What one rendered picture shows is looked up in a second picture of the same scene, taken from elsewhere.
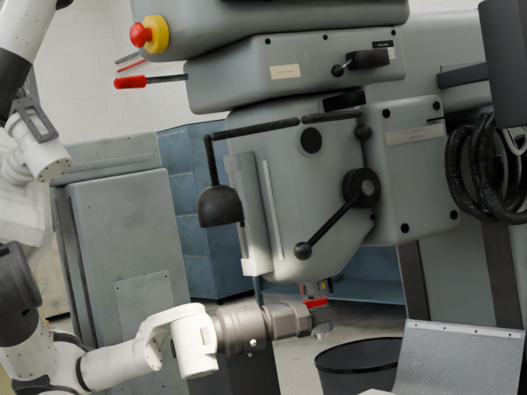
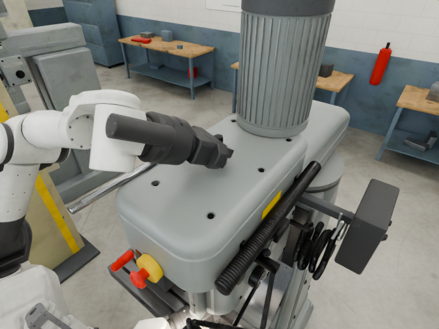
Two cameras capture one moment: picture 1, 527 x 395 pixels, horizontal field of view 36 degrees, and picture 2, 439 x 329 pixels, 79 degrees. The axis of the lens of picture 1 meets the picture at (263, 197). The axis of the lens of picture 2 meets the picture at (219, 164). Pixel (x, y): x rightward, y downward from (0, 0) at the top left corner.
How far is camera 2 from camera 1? 1.21 m
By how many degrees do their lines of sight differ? 38
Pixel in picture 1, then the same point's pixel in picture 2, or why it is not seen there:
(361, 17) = not seen: hidden behind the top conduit
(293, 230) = (223, 309)
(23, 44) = (16, 211)
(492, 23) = (359, 231)
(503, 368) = (281, 278)
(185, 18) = (183, 285)
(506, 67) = (356, 250)
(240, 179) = (196, 295)
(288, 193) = (224, 299)
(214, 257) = (105, 47)
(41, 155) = not seen: outside the picture
